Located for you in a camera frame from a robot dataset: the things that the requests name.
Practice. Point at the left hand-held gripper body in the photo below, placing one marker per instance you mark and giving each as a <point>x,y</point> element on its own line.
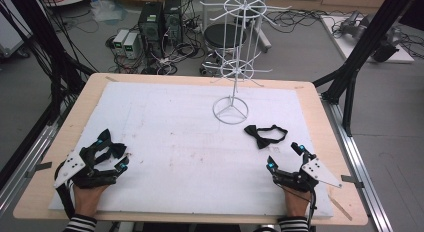
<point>71,165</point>

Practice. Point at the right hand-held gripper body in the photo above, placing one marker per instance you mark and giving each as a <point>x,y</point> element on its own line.
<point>320,172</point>

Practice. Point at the black bow tie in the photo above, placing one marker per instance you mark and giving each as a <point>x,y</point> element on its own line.
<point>117,149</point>
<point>261,133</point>

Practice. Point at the person's left hand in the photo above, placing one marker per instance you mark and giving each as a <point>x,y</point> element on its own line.
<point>87,200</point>

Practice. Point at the person's right hand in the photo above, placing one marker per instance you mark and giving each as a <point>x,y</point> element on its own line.
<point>296,203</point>

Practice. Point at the grey metal table clamp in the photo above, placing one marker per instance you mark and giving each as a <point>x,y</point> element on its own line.
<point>39,166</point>
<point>351,180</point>

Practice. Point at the thin wooden strip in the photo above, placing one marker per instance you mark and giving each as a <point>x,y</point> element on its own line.
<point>340,208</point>

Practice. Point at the white foam mat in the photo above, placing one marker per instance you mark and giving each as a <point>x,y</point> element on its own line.
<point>183,152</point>

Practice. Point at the white power supply unit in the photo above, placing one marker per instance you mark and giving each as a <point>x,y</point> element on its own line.
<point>131,45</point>
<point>119,40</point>

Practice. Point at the white floor platform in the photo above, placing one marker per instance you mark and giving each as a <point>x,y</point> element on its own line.
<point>346,48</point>

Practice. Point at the white table leg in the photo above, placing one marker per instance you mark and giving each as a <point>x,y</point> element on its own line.
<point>263,38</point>

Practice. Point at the large black computer tower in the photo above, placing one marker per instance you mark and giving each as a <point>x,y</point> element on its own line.
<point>150,28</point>

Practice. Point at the black device on platform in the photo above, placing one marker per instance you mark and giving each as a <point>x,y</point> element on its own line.
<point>385,50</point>

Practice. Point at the clear plastic bag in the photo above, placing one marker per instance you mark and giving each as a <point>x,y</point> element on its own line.
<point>106,12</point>

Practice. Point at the grey device on platform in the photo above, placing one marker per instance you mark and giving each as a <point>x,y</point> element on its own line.
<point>353,25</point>

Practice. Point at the black round stool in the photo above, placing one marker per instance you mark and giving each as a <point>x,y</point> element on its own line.
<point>218,35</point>

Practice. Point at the white cabinet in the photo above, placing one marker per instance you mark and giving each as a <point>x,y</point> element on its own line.
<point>11,32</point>

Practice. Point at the slim black computer tower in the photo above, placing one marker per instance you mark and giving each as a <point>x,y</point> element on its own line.
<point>173,22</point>

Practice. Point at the round white table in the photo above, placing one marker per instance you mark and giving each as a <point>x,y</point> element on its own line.
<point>71,0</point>

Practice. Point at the aluminium rail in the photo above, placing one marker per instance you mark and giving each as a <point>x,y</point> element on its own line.
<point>363,172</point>
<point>23,168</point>

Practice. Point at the black metal frame post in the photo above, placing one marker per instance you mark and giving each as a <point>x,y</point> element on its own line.
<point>366,45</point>
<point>46,42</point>

